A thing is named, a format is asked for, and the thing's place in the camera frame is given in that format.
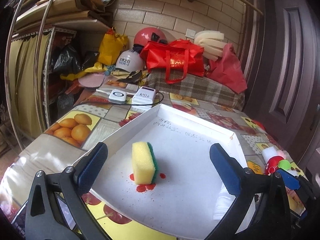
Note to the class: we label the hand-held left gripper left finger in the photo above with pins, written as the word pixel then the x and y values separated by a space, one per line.
pixel 92 167

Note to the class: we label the brown paper bags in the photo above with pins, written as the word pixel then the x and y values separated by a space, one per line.
pixel 95 2

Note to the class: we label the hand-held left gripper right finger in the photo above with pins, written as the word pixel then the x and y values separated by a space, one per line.
pixel 225 167

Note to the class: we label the white round-button device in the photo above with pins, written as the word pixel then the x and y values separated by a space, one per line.
pixel 117 96

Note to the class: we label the white perforated metal shelf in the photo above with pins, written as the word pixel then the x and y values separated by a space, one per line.
pixel 47 80

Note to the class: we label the green plush toy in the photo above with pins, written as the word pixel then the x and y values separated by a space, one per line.
pixel 284 164

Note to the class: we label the yellow green sponge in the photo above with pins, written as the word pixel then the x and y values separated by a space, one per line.
pixel 142 162

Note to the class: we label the cream foam pieces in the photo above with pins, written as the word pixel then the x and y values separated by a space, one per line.
pixel 208 43

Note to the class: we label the white helmet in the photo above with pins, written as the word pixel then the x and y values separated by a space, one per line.
pixel 128 60

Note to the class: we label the dark brown door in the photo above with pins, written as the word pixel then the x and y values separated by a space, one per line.
pixel 282 55

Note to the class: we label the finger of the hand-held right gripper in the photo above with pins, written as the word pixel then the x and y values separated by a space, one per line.
pixel 288 180

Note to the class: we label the white wall switch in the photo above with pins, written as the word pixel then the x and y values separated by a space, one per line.
pixel 191 33

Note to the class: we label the large black plastic bag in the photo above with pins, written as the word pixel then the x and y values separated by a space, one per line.
pixel 65 60

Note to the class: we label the plaid cushion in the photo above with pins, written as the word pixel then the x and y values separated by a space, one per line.
pixel 200 87

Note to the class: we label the white tissue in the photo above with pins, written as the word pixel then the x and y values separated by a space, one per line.
pixel 221 205

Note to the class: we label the wooden boards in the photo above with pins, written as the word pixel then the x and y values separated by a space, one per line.
pixel 57 12

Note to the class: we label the white shallow tray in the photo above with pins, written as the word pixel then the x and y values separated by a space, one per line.
pixel 187 155

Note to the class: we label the black phone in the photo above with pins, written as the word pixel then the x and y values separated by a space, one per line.
pixel 65 212

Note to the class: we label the red helmet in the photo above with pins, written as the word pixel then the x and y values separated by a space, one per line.
pixel 146 36

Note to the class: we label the white power bank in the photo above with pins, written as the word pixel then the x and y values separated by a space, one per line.
pixel 143 96

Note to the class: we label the small black plastic bag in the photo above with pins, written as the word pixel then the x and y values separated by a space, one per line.
pixel 90 58

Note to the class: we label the red plush toy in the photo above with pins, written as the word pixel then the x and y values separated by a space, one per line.
pixel 258 125

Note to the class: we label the red tote bag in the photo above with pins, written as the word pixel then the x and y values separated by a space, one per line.
pixel 175 55

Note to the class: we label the yellow crumpled cloth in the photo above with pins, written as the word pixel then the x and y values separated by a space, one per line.
pixel 85 73

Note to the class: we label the pink round fan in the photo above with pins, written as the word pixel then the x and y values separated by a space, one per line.
pixel 91 80

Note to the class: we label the olive curtain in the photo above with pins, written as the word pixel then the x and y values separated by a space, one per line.
pixel 27 80

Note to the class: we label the chrome clothes rack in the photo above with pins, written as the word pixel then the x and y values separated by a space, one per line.
pixel 8 55

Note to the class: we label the yellow shopping bag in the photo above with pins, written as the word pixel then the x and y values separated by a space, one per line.
pixel 110 47

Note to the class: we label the fruit print tablecloth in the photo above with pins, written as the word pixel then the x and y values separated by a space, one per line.
pixel 105 125

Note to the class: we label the red plastic bag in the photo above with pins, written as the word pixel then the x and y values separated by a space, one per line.
pixel 227 67

